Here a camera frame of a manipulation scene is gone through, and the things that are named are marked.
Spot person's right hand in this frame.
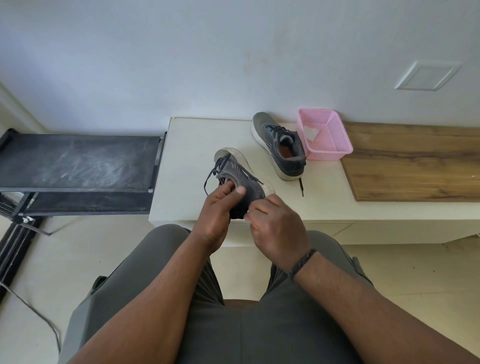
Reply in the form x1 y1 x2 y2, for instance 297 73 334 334
243 194 315 272

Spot person's left hand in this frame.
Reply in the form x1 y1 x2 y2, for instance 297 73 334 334
194 179 247 256

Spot grey sneaker with white sole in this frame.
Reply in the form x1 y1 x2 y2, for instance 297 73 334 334
251 112 308 198
203 147 276 220

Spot person's right forearm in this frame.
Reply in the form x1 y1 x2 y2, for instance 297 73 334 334
290 252 480 364

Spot person's left forearm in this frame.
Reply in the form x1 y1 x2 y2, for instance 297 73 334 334
68 234 223 364

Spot white low cabinet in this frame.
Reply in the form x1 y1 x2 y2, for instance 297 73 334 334
148 116 480 247

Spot dark brown seat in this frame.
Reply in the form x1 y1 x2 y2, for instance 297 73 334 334
223 298 264 323

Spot pink plastic basket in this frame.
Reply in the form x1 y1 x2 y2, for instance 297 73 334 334
297 108 354 162

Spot grey trousers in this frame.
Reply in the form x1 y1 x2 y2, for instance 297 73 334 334
58 224 376 364

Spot brown wooden board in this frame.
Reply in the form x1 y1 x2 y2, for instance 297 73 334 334
340 121 480 202

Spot black metal shoe rack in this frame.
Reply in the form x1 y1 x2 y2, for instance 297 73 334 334
0 128 168 226

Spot black braided bracelet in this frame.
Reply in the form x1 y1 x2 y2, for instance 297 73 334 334
287 248 318 280

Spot white wall plate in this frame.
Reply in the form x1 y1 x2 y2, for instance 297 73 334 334
394 59 462 92

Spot grey floor cable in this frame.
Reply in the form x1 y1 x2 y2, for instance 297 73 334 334
0 280 63 354

